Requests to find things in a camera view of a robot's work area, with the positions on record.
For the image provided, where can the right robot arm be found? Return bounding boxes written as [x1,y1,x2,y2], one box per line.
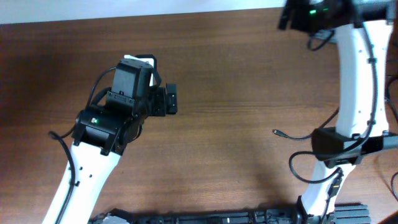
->
[266,0,397,223]

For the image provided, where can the left camera cable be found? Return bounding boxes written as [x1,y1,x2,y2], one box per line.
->
[48,67,118,224]

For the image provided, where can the thin black background cable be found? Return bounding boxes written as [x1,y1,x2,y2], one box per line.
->
[390,170,398,202]

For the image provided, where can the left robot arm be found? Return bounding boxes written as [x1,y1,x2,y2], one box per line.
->
[43,54,178,223]

